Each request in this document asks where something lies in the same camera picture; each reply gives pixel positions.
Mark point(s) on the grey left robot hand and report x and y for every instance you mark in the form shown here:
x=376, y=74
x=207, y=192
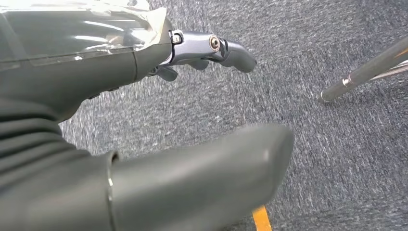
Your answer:
x=63, y=63

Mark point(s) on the stainless steel workbench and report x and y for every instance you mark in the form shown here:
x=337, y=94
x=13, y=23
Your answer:
x=366, y=71

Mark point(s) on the yellow floor tape square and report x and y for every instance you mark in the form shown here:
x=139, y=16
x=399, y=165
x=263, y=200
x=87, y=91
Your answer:
x=262, y=220

